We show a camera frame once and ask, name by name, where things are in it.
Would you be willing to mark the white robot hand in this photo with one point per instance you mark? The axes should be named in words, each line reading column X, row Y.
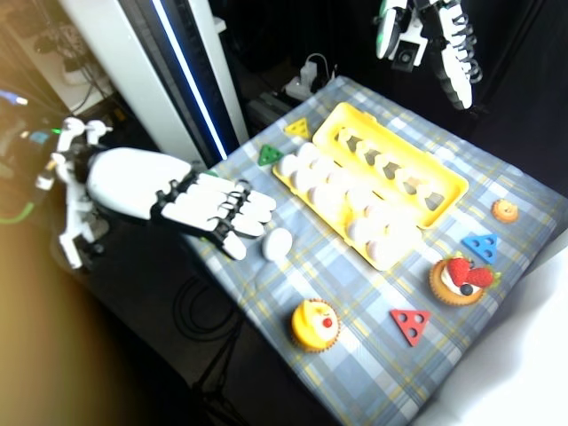
column 128, row 182
column 457, row 57

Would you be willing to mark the yellow egg carton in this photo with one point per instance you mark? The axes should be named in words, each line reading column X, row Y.
column 399, row 146

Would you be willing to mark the white column with blue strip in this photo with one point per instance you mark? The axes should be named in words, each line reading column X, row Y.
column 133, row 66

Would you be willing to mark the green triangle block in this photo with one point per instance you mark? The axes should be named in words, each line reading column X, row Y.
column 269, row 155

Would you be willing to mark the white power adapter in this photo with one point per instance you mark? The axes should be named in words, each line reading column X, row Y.
column 306, row 75

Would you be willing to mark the grey power strip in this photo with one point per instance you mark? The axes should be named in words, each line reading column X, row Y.
column 266, row 106

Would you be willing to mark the yellow triangle block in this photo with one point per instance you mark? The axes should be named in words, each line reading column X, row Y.
column 299, row 129

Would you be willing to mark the blue triangle block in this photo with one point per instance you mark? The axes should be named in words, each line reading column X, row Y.
column 470, row 243

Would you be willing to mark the blue plaid cloth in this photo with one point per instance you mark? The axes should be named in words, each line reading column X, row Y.
column 310, row 284

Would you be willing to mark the toy strawberry tart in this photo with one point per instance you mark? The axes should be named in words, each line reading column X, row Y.
column 452, row 290

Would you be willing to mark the yellow toy cupcake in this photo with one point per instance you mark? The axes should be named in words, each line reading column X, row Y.
column 310, row 328

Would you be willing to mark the red triangle block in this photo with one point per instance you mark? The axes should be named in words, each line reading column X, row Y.
column 412, row 324

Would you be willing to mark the white panel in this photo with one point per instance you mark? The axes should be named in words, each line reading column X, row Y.
column 523, row 355

